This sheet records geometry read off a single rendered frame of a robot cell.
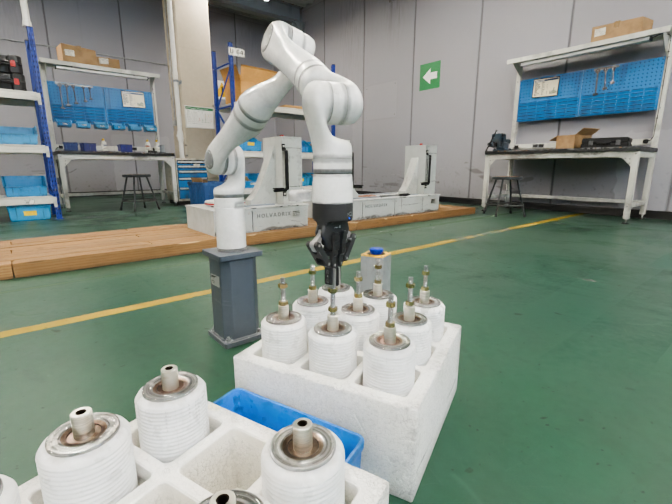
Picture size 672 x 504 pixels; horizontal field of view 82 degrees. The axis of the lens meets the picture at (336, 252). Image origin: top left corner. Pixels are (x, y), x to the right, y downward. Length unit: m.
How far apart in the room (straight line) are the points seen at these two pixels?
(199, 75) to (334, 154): 6.75
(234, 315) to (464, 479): 0.79
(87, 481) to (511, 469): 0.70
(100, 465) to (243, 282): 0.80
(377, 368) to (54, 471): 0.46
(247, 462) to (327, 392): 0.18
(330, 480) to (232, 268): 0.86
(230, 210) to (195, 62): 6.26
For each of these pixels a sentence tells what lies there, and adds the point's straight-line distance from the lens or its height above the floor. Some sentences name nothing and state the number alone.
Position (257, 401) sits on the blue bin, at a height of 0.11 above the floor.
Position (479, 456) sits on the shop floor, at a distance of 0.91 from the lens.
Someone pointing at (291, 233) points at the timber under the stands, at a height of 0.05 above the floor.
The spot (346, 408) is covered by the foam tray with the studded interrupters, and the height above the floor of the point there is 0.14.
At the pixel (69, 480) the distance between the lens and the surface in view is 0.57.
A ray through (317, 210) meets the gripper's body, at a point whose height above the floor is 0.49.
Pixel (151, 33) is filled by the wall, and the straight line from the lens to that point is 9.69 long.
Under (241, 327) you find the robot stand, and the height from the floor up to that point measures 0.06.
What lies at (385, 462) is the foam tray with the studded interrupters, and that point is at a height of 0.06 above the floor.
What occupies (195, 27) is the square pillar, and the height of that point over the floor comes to 2.77.
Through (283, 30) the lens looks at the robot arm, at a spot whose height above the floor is 0.84.
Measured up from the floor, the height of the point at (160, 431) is 0.21.
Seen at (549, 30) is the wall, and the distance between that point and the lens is 6.16.
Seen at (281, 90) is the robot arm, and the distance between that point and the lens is 1.03.
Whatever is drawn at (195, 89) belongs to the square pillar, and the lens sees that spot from 7.31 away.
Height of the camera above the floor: 0.56
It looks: 12 degrees down
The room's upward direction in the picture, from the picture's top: straight up
